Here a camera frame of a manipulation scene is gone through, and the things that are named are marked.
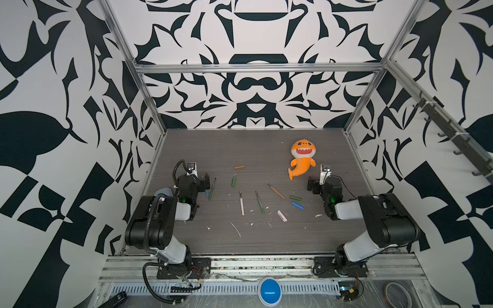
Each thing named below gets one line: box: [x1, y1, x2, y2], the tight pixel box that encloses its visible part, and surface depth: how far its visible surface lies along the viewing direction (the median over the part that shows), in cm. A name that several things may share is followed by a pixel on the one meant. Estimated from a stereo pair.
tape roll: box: [382, 281, 413, 308], surface depth 70 cm
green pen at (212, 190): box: [207, 177, 217, 201], surface depth 96 cm
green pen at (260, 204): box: [254, 189, 266, 215], surface depth 91 cm
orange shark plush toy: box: [288, 138, 317, 181], surface depth 102 cm
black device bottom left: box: [97, 291, 128, 308], surface depth 67 cm
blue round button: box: [257, 276, 283, 308], surface depth 70 cm
